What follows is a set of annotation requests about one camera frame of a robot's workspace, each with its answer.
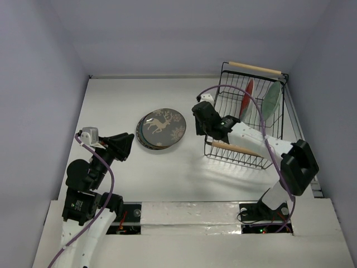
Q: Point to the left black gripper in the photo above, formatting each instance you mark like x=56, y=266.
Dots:
x=119, y=144

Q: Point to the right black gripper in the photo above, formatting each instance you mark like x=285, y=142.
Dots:
x=201, y=123

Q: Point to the red teal flower plate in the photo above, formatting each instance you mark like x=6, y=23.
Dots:
x=246, y=104

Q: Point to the grey deer snowflake plate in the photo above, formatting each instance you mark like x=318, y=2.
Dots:
x=164, y=127

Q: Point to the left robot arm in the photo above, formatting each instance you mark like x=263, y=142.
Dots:
x=90, y=206

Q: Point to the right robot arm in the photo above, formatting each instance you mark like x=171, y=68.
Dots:
x=295, y=162

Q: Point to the green leaf plate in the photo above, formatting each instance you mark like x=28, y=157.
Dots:
x=271, y=100

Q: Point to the white front platform board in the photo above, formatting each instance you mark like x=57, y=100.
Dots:
x=203, y=234

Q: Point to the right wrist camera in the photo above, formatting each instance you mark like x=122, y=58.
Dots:
x=205, y=97

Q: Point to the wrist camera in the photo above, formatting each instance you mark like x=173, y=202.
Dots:
x=89, y=136
x=205, y=97

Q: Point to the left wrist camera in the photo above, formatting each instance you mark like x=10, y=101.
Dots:
x=89, y=136

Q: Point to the black wire dish rack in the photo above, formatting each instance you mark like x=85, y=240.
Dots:
x=228, y=101

